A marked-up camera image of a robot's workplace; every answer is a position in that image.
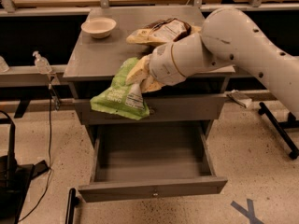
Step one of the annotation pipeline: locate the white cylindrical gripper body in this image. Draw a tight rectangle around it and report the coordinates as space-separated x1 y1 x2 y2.
149 43 186 86

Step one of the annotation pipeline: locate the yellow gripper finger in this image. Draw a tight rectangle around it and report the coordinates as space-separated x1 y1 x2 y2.
126 56 150 85
140 76 164 93

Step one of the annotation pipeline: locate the green rice chip bag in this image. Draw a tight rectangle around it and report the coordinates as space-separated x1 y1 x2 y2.
90 57 150 120

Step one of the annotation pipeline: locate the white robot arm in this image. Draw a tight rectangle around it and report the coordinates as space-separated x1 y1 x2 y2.
126 8 299 118

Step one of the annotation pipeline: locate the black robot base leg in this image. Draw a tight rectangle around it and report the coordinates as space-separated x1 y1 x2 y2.
258 102 299 160

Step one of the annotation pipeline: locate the brown and yellow snack bag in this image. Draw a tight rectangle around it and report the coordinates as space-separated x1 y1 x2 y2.
126 18 201 47

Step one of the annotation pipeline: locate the grey drawer cabinet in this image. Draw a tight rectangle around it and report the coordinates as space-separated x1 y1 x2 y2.
64 6 235 140

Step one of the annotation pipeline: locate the closed grey upper drawer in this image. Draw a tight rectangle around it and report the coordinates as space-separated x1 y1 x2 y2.
74 94 226 125

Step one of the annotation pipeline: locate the open grey lower drawer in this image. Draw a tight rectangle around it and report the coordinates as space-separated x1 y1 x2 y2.
78 121 227 203

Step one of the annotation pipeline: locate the black bar near drawer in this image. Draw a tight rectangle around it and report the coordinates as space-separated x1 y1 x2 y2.
65 188 79 224

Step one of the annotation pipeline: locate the beige paper bowl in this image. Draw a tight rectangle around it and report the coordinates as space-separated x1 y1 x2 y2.
81 17 117 39

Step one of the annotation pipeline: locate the folded paper packet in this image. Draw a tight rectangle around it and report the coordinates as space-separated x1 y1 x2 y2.
227 90 252 108

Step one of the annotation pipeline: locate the clear sanitizer pump bottle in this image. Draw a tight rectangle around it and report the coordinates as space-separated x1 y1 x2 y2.
33 50 52 75

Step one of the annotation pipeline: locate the black floor stand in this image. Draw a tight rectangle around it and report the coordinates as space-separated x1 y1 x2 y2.
0 111 50 224

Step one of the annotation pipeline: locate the blue tape cross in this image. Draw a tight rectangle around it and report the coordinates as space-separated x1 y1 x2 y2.
231 199 264 224

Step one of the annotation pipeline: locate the black hanging cable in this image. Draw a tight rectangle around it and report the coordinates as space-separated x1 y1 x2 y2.
17 83 54 224

